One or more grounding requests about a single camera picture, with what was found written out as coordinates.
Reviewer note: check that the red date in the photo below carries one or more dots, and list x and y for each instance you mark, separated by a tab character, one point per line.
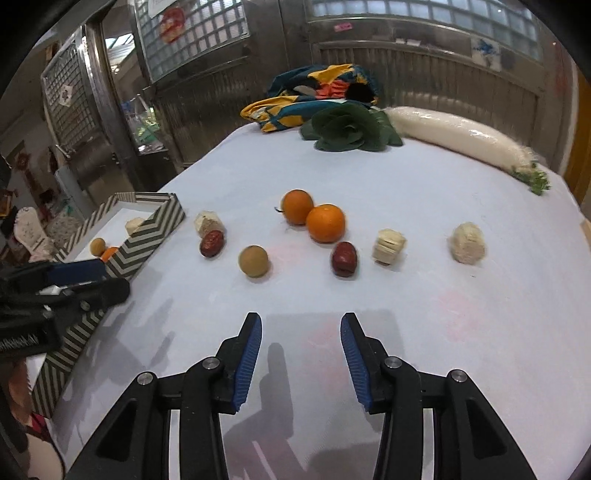
344	258
212	243

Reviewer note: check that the orange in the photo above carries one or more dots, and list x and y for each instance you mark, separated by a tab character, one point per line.
111	253
325	223
298	206

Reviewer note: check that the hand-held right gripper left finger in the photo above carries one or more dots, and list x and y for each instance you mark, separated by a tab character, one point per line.
247	364

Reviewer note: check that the metal mesh door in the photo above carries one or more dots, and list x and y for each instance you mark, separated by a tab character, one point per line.
69	74

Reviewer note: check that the white chair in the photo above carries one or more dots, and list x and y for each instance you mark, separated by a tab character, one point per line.
27	230

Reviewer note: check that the peeled sugarcane piece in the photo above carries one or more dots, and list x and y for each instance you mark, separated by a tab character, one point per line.
207	220
134	225
388	247
467	243

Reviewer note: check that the blue and white sticker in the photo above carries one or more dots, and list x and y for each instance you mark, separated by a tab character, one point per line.
485	48

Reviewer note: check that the colourful patterned cloth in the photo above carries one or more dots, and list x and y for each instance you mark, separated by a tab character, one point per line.
281	113

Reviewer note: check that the green leafy vegetable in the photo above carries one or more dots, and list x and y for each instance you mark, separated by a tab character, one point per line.
344	129

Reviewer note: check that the floral cushion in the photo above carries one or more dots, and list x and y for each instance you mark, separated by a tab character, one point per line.
64	227

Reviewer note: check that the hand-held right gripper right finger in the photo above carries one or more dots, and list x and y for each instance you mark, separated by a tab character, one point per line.
355	364

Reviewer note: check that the red paper decoration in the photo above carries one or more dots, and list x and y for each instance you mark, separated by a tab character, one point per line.
173	23

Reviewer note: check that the wrapped white radish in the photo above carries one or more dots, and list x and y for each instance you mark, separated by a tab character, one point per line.
443	129

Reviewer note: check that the white diamond paper sign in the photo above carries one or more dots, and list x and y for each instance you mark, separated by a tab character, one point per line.
64	94

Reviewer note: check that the striped cardboard tray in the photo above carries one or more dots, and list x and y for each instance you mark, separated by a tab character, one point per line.
147	230

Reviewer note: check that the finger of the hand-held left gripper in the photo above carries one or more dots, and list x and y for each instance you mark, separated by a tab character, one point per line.
76	272
99	295

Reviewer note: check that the pink label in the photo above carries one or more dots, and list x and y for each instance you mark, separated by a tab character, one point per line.
342	26

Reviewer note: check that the brown longan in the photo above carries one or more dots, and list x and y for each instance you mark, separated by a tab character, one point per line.
97	247
253	261

